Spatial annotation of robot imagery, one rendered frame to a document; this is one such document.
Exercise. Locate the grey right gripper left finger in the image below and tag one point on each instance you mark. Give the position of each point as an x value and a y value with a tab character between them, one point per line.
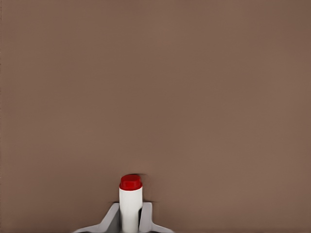
110	219

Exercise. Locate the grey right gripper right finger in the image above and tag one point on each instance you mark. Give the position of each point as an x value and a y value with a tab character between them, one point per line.
147	218

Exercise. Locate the white marker with red cap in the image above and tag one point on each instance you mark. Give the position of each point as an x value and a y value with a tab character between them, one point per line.
130	208

